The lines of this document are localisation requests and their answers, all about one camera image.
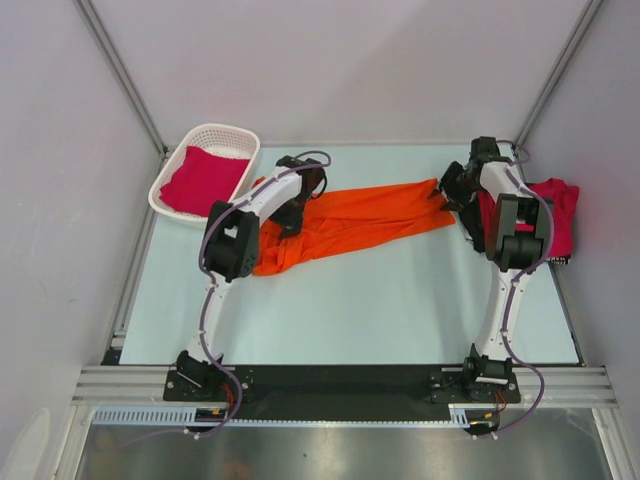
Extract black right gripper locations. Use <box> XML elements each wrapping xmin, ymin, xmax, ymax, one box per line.
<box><xmin>429</xmin><ymin>161</ymin><xmax>483</xmax><ymax>212</ymax></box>

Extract orange t shirt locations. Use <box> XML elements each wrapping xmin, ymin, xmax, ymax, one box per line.
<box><xmin>253</xmin><ymin>178</ymin><xmax>455</xmax><ymax>276</ymax></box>

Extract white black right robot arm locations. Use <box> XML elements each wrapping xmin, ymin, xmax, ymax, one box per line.
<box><xmin>430</xmin><ymin>136</ymin><xmax>555</xmax><ymax>402</ymax></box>

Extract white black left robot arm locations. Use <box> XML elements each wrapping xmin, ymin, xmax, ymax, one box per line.
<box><xmin>175</xmin><ymin>150</ymin><xmax>332</xmax><ymax>400</ymax></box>

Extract magenta folded t shirt stack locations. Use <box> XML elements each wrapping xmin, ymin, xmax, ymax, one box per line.
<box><xmin>476</xmin><ymin>178</ymin><xmax>580</xmax><ymax>264</ymax></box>

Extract magenta t shirt in basket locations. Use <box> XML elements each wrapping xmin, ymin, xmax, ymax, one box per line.
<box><xmin>160</xmin><ymin>146</ymin><xmax>249</xmax><ymax>217</ymax></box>

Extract white slotted cable duct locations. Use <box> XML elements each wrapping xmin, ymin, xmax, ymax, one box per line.
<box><xmin>93</xmin><ymin>406</ymin><xmax>469</xmax><ymax>428</ymax></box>

